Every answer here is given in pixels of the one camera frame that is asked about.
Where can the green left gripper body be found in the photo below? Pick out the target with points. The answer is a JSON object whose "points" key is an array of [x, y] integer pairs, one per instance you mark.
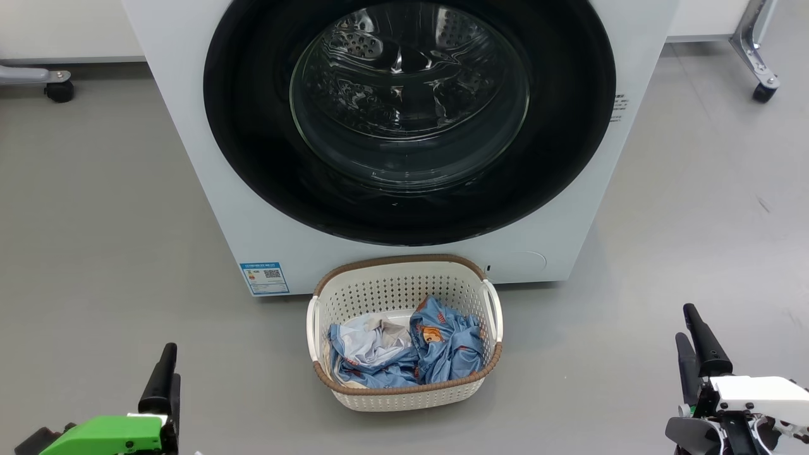
{"points": [[114, 433]]}

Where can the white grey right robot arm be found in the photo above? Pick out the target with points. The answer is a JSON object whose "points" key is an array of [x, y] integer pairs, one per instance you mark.
{"points": [[692, 436]]}

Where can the black round glass washer door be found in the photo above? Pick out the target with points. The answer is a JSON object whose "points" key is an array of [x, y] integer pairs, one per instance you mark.
{"points": [[253, 139]]}

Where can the round white filter access cover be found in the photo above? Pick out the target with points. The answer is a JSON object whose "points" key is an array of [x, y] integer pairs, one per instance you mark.
{"points": [[521, 265]]}

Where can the blue patterned garment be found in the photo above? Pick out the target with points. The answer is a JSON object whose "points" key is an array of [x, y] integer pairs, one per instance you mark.
{"points": [[452, 354]]}

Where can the metal caster leg with wheel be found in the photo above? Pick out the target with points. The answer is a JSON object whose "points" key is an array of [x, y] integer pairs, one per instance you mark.
{"points": [[755, 57], [31, 76]]}

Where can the white grey garment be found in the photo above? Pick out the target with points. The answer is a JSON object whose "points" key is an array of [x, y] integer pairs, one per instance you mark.
{"points": [[373, 344]]}

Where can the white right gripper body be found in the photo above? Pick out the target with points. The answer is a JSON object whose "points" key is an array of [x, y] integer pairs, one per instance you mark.
{"points": [[758, 392]]}

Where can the white partition panel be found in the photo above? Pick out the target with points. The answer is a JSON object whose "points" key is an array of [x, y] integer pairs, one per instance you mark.
{"points": [[708, 16], [63, 25]]}

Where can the cream laundry basket brown rim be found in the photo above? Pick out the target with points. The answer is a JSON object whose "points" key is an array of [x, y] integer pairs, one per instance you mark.
{"points": [[404, 284]]}

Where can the blue energy label sticker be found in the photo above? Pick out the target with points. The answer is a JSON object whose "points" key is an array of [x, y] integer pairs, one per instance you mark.
{"points": [[265, 278]]}

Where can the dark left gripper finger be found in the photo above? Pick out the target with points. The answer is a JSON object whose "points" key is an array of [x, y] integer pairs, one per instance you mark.
{"points": [[176, 404], [158, 388]]}

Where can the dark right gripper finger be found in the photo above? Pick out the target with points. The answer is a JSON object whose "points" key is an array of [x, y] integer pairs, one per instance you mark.
{"points": [[687, 373], [711, 357]]}

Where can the white front-load washing machine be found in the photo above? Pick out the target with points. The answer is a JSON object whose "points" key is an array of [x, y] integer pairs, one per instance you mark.
{"points": [[189, 158]]}

